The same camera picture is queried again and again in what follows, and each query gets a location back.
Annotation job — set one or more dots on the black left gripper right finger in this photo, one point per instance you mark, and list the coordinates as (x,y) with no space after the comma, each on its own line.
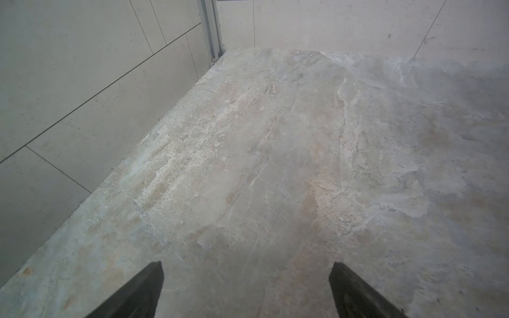
(354,297)

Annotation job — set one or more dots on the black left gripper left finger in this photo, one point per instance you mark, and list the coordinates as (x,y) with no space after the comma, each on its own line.
(139,297)

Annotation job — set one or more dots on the aluminium corner post left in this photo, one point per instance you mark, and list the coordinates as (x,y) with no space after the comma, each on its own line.
(210,23)

